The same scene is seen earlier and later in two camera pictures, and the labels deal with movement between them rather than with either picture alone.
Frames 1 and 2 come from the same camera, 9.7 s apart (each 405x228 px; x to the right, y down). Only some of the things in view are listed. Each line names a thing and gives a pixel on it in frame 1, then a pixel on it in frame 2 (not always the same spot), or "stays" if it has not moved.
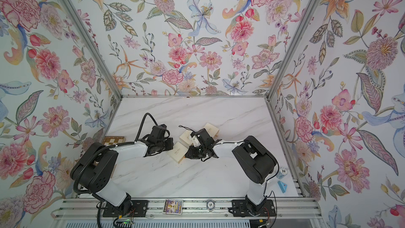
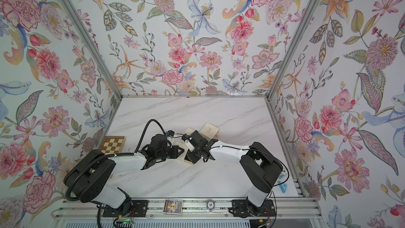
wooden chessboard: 112,140 stays
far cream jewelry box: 212,130 stays
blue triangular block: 283,186 stays
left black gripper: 171,142 → 174,149
